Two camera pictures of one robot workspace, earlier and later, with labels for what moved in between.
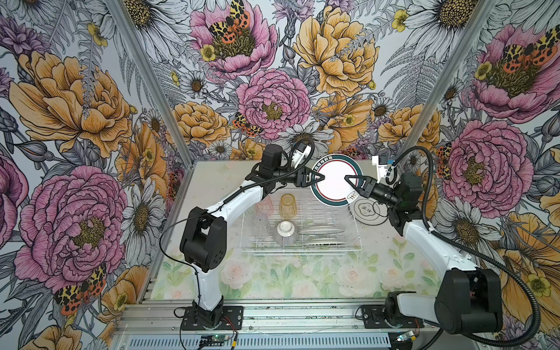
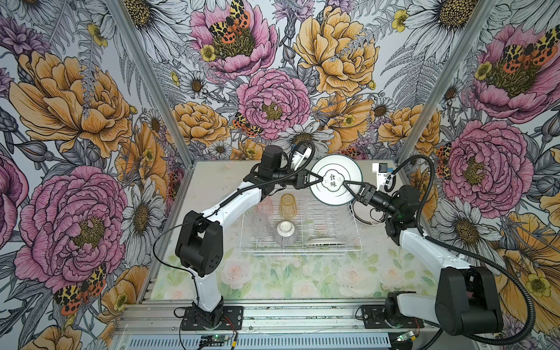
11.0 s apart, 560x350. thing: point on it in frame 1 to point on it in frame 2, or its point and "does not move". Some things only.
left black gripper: [298, 176] does not move
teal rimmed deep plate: [320, 231] to [335, 169]
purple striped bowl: [286, 233] does not move
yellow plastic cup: [288, 206] does not move
